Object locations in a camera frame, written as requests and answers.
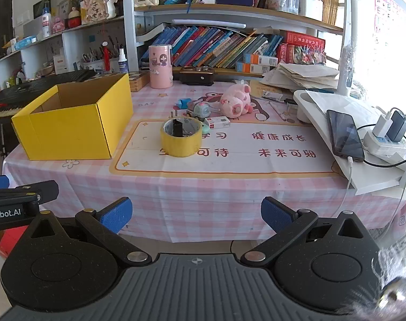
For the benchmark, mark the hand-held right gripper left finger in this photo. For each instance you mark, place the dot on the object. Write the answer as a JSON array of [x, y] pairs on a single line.
[[117, 215]]

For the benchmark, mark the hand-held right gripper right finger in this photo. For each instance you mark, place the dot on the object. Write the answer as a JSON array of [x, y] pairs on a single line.
[[276, 215]]

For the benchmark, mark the yellow cardboard box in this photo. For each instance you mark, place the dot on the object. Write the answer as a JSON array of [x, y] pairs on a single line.
[[72, 130]]

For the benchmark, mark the yellow tape roll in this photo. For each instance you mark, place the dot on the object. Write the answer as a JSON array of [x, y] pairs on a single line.
[[181, 147]]

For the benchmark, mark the black binder clip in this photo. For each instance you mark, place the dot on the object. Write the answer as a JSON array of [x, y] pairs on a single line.
[[178, 128]]

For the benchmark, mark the white red eraser box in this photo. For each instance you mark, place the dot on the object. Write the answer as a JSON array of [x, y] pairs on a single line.
[[218, 122]]

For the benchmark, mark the small mint eraser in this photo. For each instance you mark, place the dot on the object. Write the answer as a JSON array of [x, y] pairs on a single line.
[[205, 128]]

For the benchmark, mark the red cardboard box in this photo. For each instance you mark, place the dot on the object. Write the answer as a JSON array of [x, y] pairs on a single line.
[[5, 240]]

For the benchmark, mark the printed desk mat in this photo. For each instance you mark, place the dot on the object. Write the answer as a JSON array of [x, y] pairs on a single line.
[[229, 160]]

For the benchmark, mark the black electronic keyboard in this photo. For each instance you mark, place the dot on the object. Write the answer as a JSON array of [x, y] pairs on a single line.
[[19, 93]]

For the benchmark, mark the white board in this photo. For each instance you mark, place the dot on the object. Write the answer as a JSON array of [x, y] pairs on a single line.
[[370, 174]]

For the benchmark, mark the pen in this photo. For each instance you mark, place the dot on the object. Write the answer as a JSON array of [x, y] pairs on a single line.
[[277, 110]]

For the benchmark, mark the black smartphone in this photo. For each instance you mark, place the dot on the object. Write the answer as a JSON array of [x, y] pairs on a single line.
[[345, 135]]

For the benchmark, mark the white power strip with chargers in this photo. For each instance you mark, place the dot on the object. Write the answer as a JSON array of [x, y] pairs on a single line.
[[383, 165]]

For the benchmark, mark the pink plush pig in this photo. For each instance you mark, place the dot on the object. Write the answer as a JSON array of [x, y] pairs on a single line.
[[236, 102]]

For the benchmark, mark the grey fuzzy fabric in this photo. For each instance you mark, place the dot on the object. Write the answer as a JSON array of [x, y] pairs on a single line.
[[390, 274]]

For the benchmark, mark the teal toy car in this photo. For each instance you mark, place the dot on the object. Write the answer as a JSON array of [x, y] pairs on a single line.
[[199, 111]]

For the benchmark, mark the small blue plastic toy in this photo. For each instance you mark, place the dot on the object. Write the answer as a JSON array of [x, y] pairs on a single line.
[[184, 102]]

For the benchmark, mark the wooden checkered box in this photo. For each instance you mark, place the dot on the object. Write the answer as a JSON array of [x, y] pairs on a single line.
[[137, 82]]

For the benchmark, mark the brush holder with brushes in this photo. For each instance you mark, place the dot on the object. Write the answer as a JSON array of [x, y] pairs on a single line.
[[96, 63]]

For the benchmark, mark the white charger plug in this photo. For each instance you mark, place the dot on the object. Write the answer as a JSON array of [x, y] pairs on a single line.
[[383, 125]]

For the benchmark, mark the blue tissue pack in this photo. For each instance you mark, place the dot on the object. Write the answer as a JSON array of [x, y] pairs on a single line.
[[25, 42]]

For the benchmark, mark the stack of papers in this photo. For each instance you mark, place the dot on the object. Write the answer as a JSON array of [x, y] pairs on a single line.
[[303, 75]]

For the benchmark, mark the white spray bottle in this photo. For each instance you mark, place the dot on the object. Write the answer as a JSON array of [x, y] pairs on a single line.
[[123, 63]]

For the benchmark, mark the dark blue charger plug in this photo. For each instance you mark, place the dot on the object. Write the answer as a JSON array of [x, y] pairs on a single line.
[[397, 127]]

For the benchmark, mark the white low shelf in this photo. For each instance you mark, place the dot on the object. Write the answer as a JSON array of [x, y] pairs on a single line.
[[69, 40]]

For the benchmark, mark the pink cylinder container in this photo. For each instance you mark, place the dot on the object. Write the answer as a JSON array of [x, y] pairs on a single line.
[[160, 67]]

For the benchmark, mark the dark brown box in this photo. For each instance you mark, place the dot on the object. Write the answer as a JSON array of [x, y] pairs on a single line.
[[196, 77]]

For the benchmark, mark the pink small box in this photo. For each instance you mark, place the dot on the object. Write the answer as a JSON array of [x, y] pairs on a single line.
[[59, 26]]

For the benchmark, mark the clear bottle blue label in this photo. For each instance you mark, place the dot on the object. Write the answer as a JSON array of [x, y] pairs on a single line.
[[46, 23]]

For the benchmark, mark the red printed box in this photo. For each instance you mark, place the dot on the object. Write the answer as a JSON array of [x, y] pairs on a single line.
[[301, 48]]

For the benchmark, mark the row of colourful books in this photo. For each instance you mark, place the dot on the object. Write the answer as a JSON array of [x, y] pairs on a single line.
[[209, 45]]

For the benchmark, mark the white wooden bookshelf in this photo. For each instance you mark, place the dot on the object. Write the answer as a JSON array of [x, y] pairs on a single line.
[[129, 23]]

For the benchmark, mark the pink floral ornament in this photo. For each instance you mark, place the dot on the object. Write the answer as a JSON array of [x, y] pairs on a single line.
[[97, 8]]

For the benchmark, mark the white pen organiser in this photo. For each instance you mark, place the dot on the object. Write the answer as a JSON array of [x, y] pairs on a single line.
[[308, 8]]

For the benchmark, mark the row of yellow books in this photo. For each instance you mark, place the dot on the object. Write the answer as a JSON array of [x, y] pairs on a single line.
[[332, 0]]

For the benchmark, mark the black picture frame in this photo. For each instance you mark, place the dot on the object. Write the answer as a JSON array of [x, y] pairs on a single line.
[[41, 5]]

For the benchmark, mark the wall poster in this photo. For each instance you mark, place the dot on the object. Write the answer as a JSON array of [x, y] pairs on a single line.
[[390, 16]]

